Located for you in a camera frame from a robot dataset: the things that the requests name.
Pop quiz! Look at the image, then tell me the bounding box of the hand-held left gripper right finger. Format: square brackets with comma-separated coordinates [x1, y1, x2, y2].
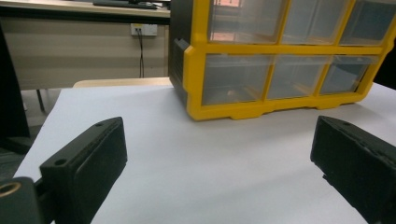
[309, 115, 396, 224]

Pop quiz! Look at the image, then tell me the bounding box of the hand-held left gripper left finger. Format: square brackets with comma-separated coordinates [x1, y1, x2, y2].
[39, 116, 129, 224]

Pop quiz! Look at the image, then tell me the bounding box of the light wooden table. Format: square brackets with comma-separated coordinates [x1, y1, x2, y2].
[72, 77, 173, 89]

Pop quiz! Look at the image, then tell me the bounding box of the dark object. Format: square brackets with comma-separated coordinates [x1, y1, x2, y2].
[373, 46, 396, 91]

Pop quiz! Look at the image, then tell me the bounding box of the black office chair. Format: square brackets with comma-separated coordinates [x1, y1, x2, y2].
[0, 24, 35, 156]

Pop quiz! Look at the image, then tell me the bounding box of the white table mat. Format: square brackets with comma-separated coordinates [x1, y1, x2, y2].
[13, 82, 396, 224]

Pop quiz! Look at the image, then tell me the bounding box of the beige office desk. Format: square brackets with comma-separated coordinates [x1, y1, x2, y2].
[0, 0, 172, 91]

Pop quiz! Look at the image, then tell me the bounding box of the set of clear plastic drawers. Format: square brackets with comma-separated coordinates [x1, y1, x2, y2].
[201, 0, 396, 106]

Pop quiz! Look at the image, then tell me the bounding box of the yellow and black drawer cabinet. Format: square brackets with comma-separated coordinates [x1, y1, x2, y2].
[167, 0, 396, 121]

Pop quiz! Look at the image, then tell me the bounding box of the black keyboard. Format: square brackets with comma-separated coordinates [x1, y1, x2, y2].
[92, 0, 159, 10]

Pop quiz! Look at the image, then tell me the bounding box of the black cable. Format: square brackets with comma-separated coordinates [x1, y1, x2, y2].
[135, 28, 146, 79]

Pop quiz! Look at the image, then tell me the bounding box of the white wall socket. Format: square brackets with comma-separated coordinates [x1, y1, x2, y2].
[130, 22, 159, 37]

